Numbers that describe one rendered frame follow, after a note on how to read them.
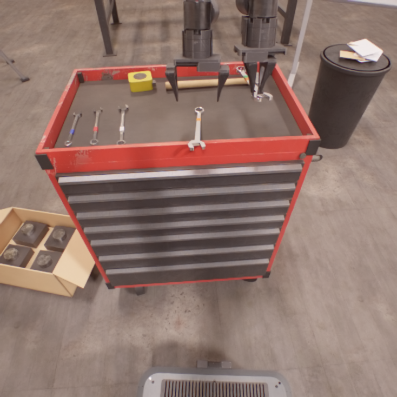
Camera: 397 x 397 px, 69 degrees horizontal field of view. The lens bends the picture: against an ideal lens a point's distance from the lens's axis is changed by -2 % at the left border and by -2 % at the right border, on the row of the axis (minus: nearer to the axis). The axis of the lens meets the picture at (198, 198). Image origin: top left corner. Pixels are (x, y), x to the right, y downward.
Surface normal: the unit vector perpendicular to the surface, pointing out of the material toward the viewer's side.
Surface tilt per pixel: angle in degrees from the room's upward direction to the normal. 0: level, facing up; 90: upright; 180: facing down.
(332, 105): 94
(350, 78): 94
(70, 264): 42
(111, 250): 90
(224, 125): 0
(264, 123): 0
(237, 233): 14
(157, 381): 0
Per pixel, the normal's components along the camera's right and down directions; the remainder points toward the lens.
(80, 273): 0.65, -0.40
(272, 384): 0.00, -0.66
